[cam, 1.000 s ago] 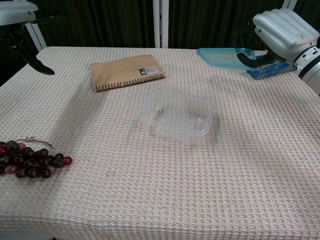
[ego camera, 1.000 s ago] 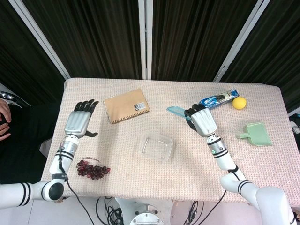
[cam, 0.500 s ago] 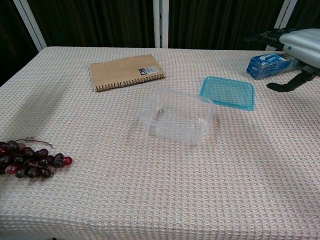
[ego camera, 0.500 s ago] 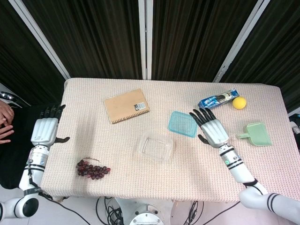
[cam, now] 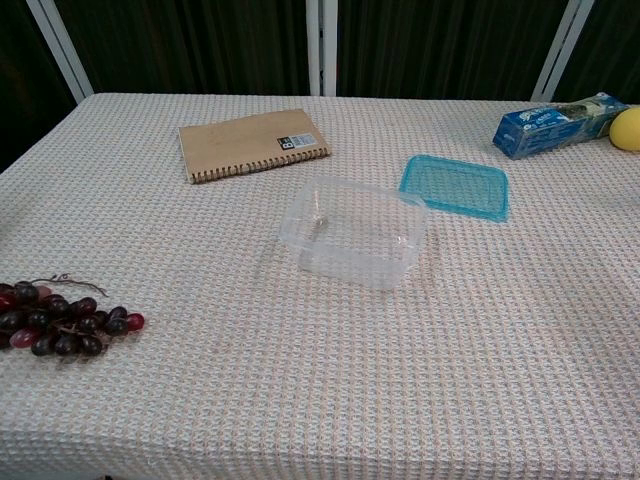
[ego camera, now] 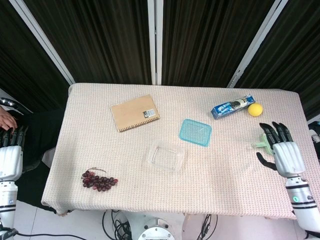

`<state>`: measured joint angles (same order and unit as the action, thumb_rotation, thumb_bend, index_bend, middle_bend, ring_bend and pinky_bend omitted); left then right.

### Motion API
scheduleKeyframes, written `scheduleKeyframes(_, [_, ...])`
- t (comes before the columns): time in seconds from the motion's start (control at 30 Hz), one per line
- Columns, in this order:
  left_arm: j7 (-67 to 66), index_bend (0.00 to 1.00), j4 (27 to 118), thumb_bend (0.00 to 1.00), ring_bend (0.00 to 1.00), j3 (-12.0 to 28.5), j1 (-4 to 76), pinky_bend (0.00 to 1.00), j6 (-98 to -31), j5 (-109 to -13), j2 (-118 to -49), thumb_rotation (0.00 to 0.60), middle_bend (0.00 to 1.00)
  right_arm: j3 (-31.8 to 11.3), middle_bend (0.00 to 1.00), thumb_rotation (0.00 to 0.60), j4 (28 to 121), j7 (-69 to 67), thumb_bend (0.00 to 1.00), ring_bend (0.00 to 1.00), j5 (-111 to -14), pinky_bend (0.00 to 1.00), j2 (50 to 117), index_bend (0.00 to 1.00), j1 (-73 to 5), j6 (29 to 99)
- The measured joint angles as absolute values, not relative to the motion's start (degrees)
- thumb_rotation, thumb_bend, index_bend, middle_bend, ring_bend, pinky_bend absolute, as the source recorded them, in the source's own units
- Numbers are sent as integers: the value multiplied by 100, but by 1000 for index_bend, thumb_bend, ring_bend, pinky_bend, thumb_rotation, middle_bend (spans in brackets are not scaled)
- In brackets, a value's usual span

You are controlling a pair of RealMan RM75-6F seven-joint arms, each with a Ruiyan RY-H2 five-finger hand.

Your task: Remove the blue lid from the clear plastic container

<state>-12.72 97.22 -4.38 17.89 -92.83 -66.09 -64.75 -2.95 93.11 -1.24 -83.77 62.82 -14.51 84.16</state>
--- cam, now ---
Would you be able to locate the beige waffle-weave tablecloth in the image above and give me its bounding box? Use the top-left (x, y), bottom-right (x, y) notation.
top-left (0, 92), bottom-right (640, 480)

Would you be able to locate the dark curtain panel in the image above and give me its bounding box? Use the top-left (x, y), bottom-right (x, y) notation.
top-left (335, 0), bottom-right (571, 101)
top-left (0, 0), bottom-right (81, 174)
top-left (552, 0), bottom-right (640, 107)
top-left (53, 0), bottom-right (309, 96)

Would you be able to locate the dark red grape bunch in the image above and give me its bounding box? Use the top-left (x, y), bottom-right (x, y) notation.
top-left (0, 272), bottom-right (146, 358)

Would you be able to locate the white frame post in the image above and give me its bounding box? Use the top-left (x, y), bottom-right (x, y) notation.
top-left (305, 0), bottom-right (339, 97)
top-left (25, 0), bottom-right (95, 104)
top-left (530, 0), bottom-right (596, 102)

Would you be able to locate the blue cookie package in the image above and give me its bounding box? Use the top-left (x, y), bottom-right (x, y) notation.
top-left (492, 91), bottom-right (630, 160)

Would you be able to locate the blue container lid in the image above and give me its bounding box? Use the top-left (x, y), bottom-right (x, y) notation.
top-left (398, 154), bottom-right (510, 223)

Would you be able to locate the brown spiral-bound notebook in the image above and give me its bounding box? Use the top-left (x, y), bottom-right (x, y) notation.
top-left (178, 108), bottom-right (332, 185)

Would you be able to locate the clear plastic container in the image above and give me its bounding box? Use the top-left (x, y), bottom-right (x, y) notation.
top-left (279, 175), bottom-right (429, 292)

